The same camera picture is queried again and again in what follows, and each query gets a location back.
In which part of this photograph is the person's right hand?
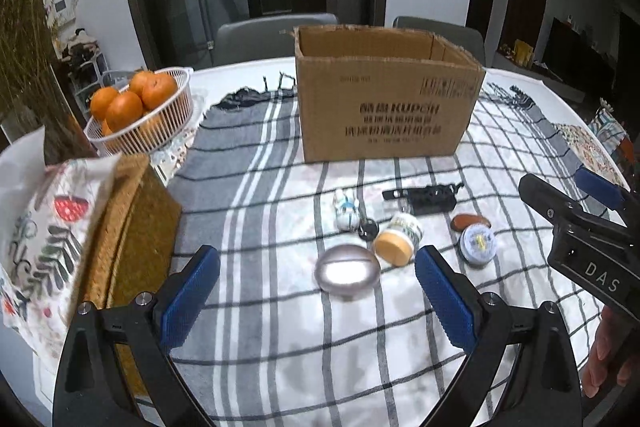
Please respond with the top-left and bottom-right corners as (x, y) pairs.
(582, 307), (632, 399)

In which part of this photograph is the white lace doily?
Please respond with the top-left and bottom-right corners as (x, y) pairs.
(147, 122), (201, 182)

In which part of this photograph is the white storage rack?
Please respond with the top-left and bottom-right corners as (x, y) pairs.
(52, 27), (108, 90)

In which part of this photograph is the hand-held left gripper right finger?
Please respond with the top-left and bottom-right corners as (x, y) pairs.
(414, 245), (583, 427)

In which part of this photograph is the black plastic clip mount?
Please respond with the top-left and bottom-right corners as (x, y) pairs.
(382, 182), (465, 216)

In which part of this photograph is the brown oval stone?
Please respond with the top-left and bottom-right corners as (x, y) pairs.
(451, 213), (491, 234)

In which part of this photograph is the white toy figurine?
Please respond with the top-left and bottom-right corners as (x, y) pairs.
(335, 189), (362, 233)

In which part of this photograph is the dark sideboard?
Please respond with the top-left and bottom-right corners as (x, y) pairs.
(542, 17), (618, 82)

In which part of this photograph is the cream jar with tan lid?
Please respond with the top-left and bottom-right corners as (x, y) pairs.
(374, 213), (424, 268)

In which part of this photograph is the grey chair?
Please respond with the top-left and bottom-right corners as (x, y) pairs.
(392, 16), (487, 68)
(216, 13), (340, 70)

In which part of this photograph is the yellow box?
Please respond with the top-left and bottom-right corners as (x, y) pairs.
(512, 39), (533, 68)

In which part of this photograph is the dried flower bouquet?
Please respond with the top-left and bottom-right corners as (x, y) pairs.
(0, 0), (96, 162)

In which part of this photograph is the small round blue-rimmed tin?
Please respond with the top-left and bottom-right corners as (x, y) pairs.
(459, 224), (497, 267)

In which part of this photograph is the grey white plaid cloth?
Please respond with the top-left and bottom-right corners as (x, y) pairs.
(135, 72), (621, 427)

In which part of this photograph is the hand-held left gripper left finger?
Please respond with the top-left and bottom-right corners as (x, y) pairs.
(52, 245), (222, 427)

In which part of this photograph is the white wire basket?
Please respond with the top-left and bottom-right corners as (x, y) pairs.
(83, 67), (195, 156)

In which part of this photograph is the patterned placemat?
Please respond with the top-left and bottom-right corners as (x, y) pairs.
(552, 122), (631, 188)

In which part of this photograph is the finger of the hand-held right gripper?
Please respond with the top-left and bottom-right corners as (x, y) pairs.
(574, 166), (632, 214)
(518, 173), (585, 228)

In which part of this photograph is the brown cardboard box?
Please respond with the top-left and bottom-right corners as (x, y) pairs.
(292, 25), (487, 164)

